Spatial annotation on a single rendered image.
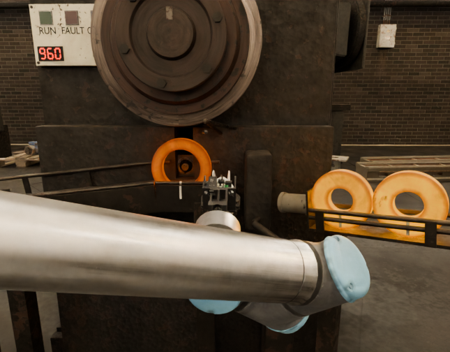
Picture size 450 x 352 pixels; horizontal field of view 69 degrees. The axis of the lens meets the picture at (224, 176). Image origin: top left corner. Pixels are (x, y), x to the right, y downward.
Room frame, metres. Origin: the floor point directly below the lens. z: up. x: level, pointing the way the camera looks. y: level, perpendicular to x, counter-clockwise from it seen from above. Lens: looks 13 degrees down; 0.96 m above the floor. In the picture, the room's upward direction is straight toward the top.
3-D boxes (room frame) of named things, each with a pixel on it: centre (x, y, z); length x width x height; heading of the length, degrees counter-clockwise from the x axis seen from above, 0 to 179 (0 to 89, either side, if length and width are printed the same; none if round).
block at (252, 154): (1.01, -0.10, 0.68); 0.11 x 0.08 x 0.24; 179
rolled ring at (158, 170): (1.00, 0.13, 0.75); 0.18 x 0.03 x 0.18; 88
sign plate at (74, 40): (1.11, 0.47, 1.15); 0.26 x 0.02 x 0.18; 89
